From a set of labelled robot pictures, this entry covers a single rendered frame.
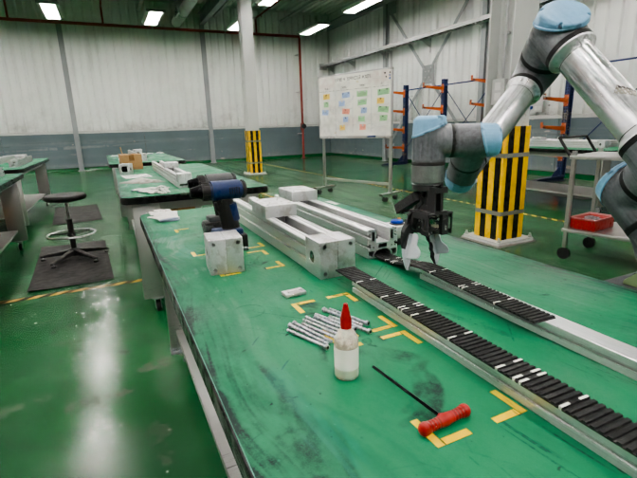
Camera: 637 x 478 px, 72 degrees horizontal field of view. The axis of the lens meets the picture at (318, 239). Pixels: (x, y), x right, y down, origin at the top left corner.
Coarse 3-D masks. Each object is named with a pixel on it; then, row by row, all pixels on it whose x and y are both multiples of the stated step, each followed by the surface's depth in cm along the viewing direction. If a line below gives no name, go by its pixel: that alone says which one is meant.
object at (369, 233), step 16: (304, 208) 163; (320, 208) 168; (336, 208) 158; (320, 224) 152; (336, 224) 143; (352, 224) 131; (368, 224) 136; (384, 224) 130; (368, 240) 124; (384, 240) 127; (368, 256) 125
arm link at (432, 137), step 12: (420, 120) 97; (432, 120) 96; (444, 120) 97; (420, 132) 97; (432, 132) 96; (444, 132) 96; (420, 144) 98; (432, 144) 97; (444, 144) 97; (420, 156) 98; (432, 156) 98; (444, 156) 99
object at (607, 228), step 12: (564, 144) 355; (576, 156) 348; (588, 156) 341; (600, 156) 335; (612, 156) 328; (600, 168) 383; (576, 216) 368; (588, 216) 363; (600, 216) 371; (564, 228) 366; (576, 228) 360; (588, 228) 352; (600, 228) 353; (612, 228) 362; (564, 240) 368; (588, 240) 400; (624, 240) 332; (564, 252) 369
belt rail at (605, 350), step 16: (448, 288) 99; (480, 304) 90; (528, 304) 84; (512, 320) 83; (560, 320) 77; (544, 336) 77; (560, 336) 75; (576, 336) 71; (592, 336) 71; (576, 352) 72; (592, 352) 70; (608, 352) 67; (624, 352) 66; (624, 368) 65
